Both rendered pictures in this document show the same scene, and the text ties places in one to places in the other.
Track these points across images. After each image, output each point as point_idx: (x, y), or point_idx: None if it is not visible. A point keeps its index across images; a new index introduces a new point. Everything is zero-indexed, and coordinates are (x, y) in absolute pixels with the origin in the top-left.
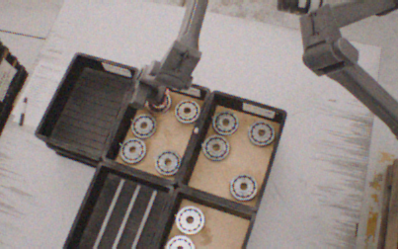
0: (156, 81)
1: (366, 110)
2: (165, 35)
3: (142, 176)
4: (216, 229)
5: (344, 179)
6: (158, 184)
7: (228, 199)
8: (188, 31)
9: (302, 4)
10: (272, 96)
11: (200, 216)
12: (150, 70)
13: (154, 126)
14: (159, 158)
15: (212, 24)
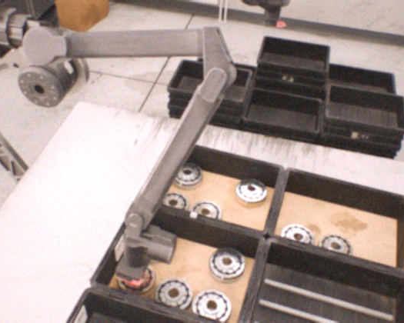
0: (219, 101)
1: (149, 119)
2: None
3: (258, 272)
4: (300, 219)
5: (222, 141)
6: (267, 254)
7: (275, 188)
8: (182, 29)
9: (70, 68)
10: (123, 189)
11: (292, 227)
12: (223, 77)
13: (175, 280)
14: (222, 272)
15: None
